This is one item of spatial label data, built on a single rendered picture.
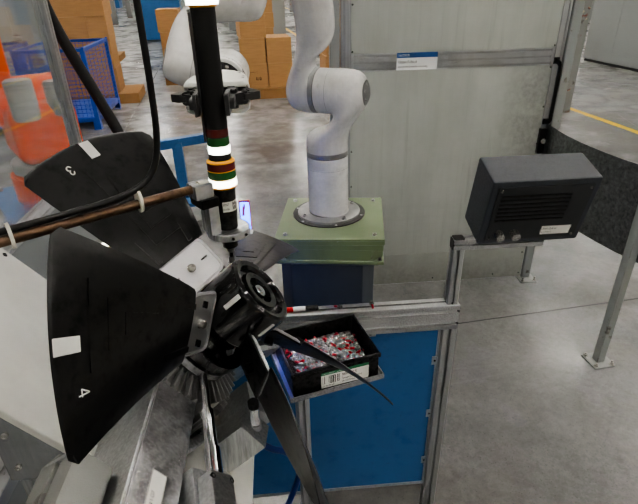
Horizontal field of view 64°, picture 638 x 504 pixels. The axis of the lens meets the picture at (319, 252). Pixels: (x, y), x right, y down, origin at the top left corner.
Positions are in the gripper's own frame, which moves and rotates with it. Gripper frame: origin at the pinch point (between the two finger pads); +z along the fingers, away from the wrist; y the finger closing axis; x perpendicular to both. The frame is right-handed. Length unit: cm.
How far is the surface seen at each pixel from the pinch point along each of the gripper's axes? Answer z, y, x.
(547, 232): -33, -75, -41
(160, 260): 7.8, 9.5, -21.3
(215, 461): 30.2, 1.3, -39.2
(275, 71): -754, -8, -105
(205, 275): 7.2, 3.3, -24.7
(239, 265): 8.4, -2.2, -22.6
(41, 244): -78, 70, -58
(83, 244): 28.6, 11.1, -7.9
